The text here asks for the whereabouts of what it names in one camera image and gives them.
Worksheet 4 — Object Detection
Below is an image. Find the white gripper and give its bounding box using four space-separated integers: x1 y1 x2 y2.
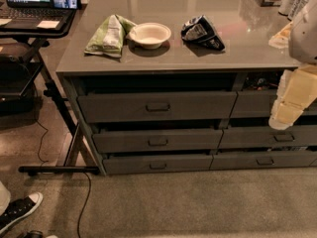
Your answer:
268 63 317 130

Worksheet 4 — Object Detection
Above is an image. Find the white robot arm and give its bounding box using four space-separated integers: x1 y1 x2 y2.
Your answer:
268 0 317 130

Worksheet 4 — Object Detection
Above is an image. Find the grey drawer cabinet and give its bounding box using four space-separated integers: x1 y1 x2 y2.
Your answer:
56 0 317 175

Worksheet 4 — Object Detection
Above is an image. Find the open black laptop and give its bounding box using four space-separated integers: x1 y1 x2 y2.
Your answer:
0 0 73 32

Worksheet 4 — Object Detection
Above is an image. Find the black blue chip bag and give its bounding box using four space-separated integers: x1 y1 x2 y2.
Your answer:
180 15 225 52

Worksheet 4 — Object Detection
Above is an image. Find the white paper bowl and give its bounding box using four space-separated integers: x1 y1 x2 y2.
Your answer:
129 23 171 49

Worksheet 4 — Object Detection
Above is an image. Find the green chip bag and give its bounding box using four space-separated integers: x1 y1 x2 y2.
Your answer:
84 14 136 59

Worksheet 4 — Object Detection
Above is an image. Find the black laptop stand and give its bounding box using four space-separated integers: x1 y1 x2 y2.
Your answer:
0 9 101 178

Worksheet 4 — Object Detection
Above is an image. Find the black smartphone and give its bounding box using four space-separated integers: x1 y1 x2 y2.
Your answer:
50 0 81 10

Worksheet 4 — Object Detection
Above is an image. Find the yellow sticky note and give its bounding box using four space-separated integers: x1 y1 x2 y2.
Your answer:
37 21 59 29

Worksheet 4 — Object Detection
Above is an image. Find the black white sneaker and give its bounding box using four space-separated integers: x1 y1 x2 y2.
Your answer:
0 192 44 236

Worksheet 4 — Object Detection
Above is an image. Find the black floor cable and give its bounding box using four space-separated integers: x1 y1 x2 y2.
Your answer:
33 92 92 238

